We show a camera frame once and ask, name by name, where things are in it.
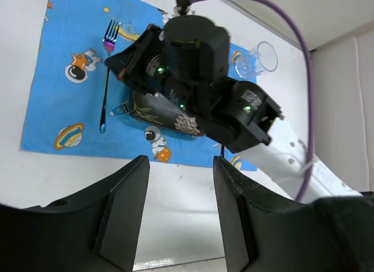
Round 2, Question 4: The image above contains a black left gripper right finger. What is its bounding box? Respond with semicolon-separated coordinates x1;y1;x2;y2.
213;157;373;271

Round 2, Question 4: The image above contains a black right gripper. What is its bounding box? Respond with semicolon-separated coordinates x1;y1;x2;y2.
105;15;230;114

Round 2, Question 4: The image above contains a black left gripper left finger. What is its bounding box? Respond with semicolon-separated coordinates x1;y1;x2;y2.
1;156;150;271

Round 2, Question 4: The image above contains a black floral square plate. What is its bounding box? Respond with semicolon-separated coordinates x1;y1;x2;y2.
130;91;205;137

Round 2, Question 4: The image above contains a clear plastic cup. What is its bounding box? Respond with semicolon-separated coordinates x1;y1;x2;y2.
234;41;278;79

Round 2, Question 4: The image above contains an iridescent fork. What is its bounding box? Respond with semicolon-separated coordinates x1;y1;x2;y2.
99;18;121;134

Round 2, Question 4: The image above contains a blue space-print cloth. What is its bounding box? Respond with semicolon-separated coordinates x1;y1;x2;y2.
19;0;258;172

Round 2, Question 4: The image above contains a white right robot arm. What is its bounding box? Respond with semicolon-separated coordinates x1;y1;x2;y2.
105;15;359;202

